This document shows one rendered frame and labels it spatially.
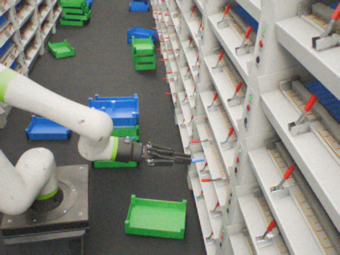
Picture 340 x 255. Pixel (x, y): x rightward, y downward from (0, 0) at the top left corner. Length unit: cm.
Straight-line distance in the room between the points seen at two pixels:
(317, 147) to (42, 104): 83
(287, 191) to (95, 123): 62
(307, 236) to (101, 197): 141
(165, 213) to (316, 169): 132
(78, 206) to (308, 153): 104
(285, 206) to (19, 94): 86
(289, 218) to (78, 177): 105
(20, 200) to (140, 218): 79
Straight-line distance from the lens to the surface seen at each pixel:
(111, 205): 197
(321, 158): 71
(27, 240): 153
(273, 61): 88
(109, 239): 182
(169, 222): 187
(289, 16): 85
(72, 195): 155
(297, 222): 83
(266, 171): 94
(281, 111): 84
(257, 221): 106
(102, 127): 113
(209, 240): 168
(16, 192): 128
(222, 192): 139
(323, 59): 66
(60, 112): 116
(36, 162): 137
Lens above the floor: 143
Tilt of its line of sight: 34 degrees down
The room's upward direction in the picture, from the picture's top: 3 degrees clockwise
